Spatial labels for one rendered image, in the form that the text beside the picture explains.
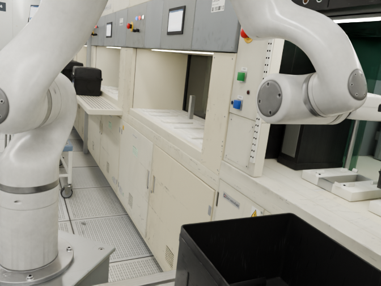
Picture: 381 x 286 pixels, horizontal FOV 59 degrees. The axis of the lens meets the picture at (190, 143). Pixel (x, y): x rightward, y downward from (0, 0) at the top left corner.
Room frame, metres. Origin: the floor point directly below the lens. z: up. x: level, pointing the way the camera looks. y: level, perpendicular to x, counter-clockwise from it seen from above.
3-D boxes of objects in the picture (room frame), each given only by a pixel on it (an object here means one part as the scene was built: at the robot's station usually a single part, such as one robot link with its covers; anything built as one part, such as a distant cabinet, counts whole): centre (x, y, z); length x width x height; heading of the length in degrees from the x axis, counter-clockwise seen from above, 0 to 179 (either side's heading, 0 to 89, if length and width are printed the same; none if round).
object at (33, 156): (0.70, 0.33, 1.07); 0.19 x 0.12 x 0.24; 172
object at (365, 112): (0.67, -0.30, 1.19); 0.11 x 0.10 x 0.07; 119
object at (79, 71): (3.36, 1.10, 0.93); 0.30 x 0.28 x 0.26; 24
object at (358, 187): (1.11, -0.55, 0.89); 0.22 x 0.21 x 0.04; 117
